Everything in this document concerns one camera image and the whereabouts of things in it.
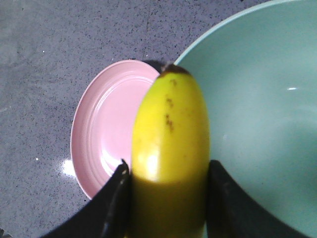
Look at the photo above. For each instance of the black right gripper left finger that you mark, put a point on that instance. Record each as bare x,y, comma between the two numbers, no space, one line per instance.
106,215

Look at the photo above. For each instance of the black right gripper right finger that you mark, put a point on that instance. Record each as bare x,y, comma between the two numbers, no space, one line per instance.
232,213

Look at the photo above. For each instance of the pink plate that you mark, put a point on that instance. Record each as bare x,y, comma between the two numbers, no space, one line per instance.
102,125

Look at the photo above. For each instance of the green ribbed bowl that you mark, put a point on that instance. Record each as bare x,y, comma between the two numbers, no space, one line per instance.
258,73

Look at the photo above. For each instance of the yellow banana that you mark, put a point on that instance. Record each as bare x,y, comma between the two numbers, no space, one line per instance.
170,159

